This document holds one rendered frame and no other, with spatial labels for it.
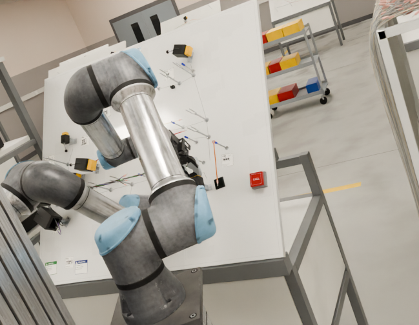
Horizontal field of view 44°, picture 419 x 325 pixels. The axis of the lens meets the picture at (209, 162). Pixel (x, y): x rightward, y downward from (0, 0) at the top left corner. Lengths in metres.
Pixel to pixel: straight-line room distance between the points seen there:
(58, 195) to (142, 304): 0.42
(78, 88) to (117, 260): 0.45
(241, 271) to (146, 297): 0.78
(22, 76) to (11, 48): 0.66
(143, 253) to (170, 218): 0.09
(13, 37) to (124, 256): 12.09
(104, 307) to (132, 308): 1.22
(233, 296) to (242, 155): 0.53
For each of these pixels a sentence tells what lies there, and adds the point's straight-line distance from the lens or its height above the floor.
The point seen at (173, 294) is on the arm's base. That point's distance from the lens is 1.19.
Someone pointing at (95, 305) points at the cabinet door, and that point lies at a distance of 2.42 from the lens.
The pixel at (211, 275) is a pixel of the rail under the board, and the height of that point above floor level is 0.84.
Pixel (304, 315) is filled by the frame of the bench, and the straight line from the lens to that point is 1.99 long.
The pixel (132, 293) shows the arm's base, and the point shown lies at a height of 1.24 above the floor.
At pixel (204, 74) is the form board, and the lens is 2.15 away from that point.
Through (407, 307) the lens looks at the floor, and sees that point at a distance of 2.90.
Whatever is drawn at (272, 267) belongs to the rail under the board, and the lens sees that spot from 1.85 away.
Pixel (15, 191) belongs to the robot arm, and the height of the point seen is 1.47.
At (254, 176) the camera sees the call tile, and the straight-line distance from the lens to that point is 1.87.
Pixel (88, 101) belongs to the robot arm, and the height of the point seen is 1.63.
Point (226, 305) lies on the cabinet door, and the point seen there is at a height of 0.67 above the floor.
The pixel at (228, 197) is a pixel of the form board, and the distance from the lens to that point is 1.94.
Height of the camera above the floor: 1.75
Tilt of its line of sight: 16 degrees down
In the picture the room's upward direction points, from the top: 22 degrees counter-clockwise
